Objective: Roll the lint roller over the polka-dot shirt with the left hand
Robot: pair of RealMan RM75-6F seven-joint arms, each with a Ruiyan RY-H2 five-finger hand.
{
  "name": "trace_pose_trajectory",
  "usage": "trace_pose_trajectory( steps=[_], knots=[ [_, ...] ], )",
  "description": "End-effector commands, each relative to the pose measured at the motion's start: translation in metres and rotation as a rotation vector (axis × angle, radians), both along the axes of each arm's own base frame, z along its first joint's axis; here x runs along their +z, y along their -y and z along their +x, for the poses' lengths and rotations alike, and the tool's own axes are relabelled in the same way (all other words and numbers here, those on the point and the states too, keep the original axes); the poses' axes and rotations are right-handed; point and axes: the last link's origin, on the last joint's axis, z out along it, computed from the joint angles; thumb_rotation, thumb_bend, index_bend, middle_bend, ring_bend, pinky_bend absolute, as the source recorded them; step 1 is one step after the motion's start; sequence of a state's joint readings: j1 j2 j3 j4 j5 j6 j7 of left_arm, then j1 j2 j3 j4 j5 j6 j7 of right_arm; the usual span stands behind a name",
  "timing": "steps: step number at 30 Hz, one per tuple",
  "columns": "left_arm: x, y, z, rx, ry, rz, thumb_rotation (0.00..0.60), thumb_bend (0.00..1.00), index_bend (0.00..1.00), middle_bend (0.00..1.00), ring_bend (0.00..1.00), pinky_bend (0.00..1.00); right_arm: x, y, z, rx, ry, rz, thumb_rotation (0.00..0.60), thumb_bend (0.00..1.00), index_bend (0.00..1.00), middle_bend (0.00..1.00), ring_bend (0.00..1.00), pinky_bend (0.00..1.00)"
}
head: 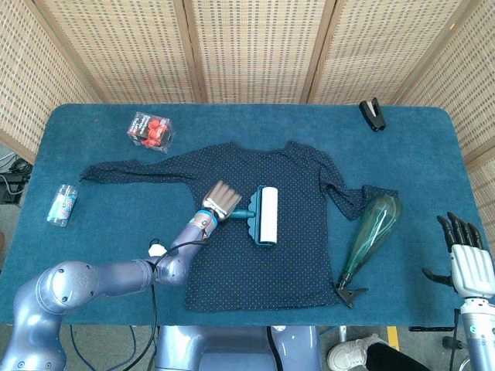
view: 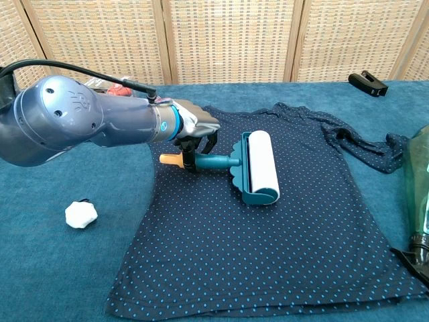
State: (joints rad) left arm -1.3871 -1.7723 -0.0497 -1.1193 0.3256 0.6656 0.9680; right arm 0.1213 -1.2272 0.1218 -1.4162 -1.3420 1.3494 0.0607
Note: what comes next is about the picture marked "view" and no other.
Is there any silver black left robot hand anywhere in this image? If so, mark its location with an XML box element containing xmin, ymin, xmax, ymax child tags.
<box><xmin>172</xmin><ymin>99</ymin><xmax>221</xmax><ymax>174</ymax></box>

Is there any teal lint roller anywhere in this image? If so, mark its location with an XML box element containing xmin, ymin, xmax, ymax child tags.
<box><xmin>159</xmin><ymin>130</ymin><xmax>282</xmax><ymax>206</ymax></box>

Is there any navy polka dot shirt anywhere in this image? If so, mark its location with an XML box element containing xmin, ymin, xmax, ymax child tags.
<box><xmin>105</xmin><ymin>102</ymin><xmax>429</xmax><ymax>319</ymax></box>

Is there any woven rattan folding screen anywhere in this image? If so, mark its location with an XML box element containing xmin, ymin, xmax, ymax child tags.
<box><xmin>0</xmin><ymin>0</ymin><xmax>429</xmax><ymax>98</ymax></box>

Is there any clear box with red items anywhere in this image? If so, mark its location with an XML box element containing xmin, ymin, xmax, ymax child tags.
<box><xmin>86</xmin><ymin>76</ymin><xmax>135</xmax><ymax>98</ymax></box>

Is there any crumpled white paper ball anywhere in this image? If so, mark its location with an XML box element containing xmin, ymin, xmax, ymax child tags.
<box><xmin>64</xmin><ymin>198</ymin><xmax>99</xmax><ymax>230</ymax></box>

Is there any black plastic clip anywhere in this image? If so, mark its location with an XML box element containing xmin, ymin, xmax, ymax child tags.
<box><xmin>347</xmin><ymin>70</ymin><xmax>389</xmax><ymax>98</ymax></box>

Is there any blue terry table cloth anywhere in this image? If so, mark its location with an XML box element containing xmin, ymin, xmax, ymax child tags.
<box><xmin>0</xmin><ymin>79</ymin><xmax>429</xmax><ymax>322</ymax></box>

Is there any green transparent spray bottle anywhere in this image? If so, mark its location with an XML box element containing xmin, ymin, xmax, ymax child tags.
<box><xmin>389</xmin><ymin>124</ymin><xmax>429</xmax><ymax>286</ymax></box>

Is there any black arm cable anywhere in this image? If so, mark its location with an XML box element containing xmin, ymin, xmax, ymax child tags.
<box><xmin>0</xmin><ymin>59</ymin><xmax>158</xmax><ymax>103</ymax></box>

